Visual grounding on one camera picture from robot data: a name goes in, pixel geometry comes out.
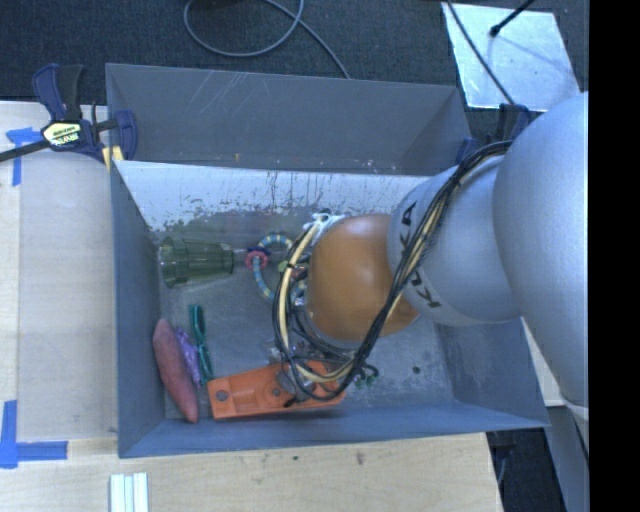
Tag red-brown sweet potato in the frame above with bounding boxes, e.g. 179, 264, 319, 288
151, 317, 201, 425

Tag grey metal bin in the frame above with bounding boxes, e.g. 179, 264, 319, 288
104, 62, 552, 460

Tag purple toy grapes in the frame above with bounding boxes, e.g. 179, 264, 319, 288
174, 326, 203, 387

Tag blue and yellow striped ring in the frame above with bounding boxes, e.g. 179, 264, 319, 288
252, 231, 307, 303

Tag pale wood flat board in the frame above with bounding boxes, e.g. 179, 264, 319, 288
17, 149, 120, 443

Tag orange plastic tool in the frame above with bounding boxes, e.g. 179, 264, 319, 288
205, 360, 347, 421

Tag green clear glass cup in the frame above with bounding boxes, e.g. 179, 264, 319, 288
159, 235, 236, 289

